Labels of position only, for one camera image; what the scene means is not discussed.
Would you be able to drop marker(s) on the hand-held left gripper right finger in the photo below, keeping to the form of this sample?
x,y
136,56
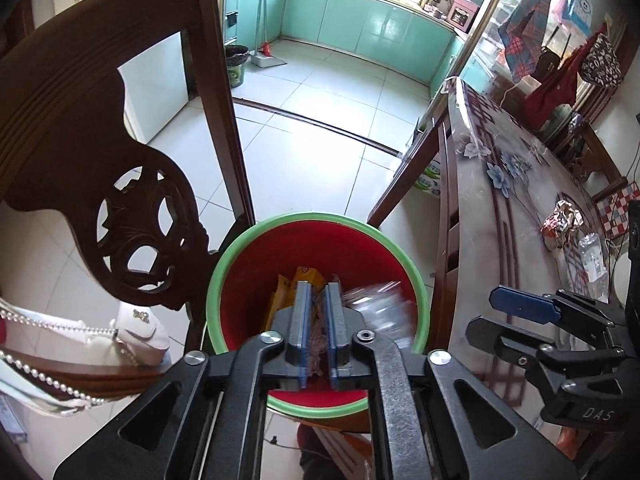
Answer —
x,y
334,330

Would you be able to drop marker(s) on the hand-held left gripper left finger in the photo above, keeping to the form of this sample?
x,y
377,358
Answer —
x,y
302,330

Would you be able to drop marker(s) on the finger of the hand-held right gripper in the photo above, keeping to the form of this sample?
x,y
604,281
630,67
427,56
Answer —
x,y
525,304
505,340

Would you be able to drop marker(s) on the yellow orange carton box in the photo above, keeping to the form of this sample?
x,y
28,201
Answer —
x,y
285,300

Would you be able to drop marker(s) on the white blue snack bag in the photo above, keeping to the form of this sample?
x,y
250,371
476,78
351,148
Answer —
x,y
380,310

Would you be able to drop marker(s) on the red bin with green rim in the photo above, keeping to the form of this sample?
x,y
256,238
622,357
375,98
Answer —
x,y
260,260

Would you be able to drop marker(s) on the floral plastic table cover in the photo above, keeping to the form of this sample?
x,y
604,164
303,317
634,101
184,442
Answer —
x,y
505,240

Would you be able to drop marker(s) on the clear plastic bottle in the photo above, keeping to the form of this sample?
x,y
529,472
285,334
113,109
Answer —
x,y
592,260

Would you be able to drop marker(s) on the crumpled red white wrapper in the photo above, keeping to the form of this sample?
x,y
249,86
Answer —
x,y
562,222

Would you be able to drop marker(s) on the white round appliance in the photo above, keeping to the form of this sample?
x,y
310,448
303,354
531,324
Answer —
x,y
621,280

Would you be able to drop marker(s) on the red white checkered cushion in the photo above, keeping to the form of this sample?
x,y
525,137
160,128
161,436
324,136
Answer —
x,y
622,210

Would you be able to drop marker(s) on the green white tissue pack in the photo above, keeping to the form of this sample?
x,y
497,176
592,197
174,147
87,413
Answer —
x,y
430,180

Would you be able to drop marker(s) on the wooden dining table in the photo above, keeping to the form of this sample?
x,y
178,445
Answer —
x,y
400,182

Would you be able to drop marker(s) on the brown wooden chair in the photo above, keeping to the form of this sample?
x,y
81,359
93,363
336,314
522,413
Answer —
x,y
600,155

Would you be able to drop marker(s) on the red garment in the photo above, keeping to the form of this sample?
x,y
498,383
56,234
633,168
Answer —
x,y
547,100

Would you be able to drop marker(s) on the black handbag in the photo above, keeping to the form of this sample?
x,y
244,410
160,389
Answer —
x,y
547,62

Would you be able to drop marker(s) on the black white patterned bag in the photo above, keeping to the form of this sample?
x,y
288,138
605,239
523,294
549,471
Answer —
x,y
602,62

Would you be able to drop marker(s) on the plaid shirt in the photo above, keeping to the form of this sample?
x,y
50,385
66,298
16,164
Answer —
x,y
525,35

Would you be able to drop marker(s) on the grey dustpan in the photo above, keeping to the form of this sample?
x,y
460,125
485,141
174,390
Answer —
x,y
267,61

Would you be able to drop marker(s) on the black kitchen waste bin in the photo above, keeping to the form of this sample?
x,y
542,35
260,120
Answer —
x,y
236,67

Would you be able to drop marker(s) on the white refrigerator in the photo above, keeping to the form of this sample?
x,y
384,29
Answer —
x,y
155,90

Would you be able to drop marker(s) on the red broom with dustpan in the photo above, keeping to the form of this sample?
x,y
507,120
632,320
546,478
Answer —
x,y
268,50

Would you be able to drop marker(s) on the pink toaster oven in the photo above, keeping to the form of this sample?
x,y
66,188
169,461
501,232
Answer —
x,y
462,12

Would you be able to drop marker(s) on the light blue printed bag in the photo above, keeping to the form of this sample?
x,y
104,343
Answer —
x,y
579,10

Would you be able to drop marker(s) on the teal kitchen cabinets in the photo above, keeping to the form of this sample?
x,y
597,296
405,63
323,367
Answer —
x,y
380,25

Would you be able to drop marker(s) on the carved dark wooden chair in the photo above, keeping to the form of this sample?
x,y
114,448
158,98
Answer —
x,y
65,125

